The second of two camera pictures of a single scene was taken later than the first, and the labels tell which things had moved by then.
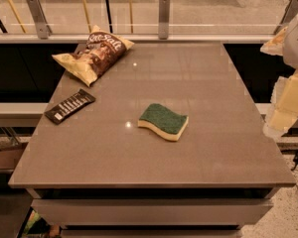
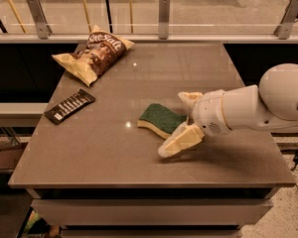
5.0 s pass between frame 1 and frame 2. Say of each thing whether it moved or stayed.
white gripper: moved
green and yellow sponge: stayed
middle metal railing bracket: stayed
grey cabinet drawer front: stayed
